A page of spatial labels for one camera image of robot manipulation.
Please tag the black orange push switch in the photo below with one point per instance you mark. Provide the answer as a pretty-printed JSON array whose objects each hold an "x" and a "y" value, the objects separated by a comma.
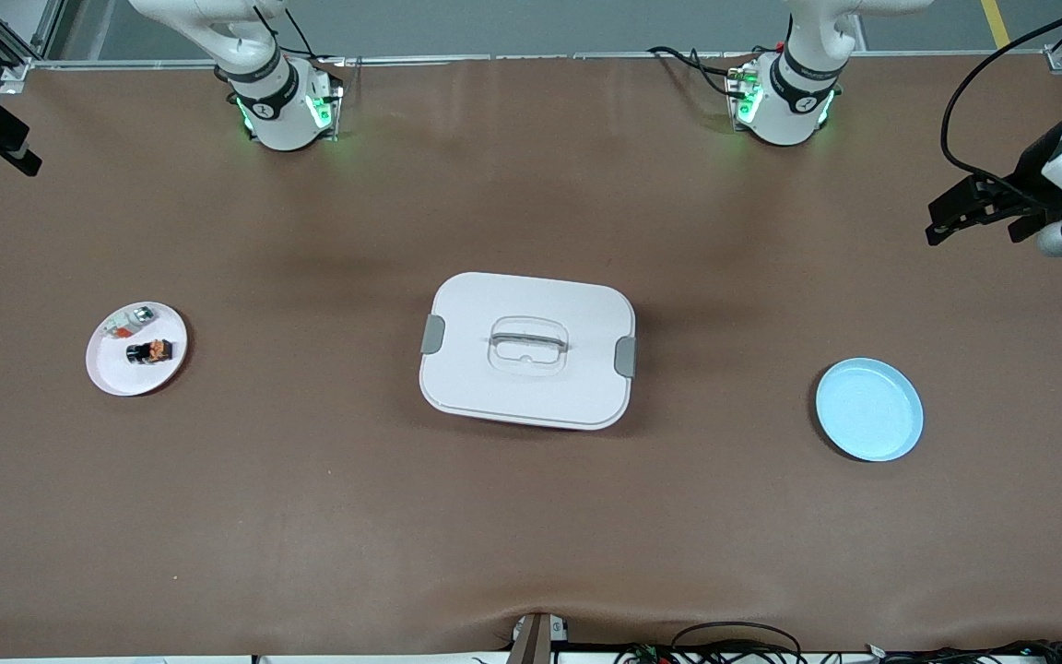
[{"x": 148, "y": 351}]

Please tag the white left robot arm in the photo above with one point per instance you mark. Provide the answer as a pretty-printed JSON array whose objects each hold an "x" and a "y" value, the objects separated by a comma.
[{"x": 794, "y": 101}]

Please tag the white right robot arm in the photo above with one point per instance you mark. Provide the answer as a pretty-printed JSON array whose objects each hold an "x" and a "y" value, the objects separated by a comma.
[{"x": 282, "y": 101}]

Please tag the white lidded storage box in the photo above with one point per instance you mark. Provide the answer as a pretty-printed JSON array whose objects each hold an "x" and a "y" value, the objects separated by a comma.
[{"x": 531, "y": 392}]

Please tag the light blue round plate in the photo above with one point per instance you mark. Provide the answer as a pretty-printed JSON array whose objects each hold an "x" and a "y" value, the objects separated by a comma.
[{"x": 867, "y": 410}]

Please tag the pink round plate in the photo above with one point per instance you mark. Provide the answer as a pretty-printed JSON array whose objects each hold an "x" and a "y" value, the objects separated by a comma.
[{"x": 130, "y": 376}]

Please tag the brown table mat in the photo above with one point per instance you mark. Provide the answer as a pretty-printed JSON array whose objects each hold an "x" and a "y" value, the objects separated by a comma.
[{"x": 531, "y": 516}]

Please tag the silver switch with green end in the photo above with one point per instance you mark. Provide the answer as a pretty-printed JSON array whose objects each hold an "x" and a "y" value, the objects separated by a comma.
[{"x": 133, "y": 319}]

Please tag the silver table edge rail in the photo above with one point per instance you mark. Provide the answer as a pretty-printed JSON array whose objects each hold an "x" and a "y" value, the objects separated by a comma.
[{"x": 494, "y": 58}]

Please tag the brown bracket post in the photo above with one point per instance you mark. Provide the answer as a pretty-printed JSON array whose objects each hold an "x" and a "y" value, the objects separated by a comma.
[{"x": 529, "y": 641}]

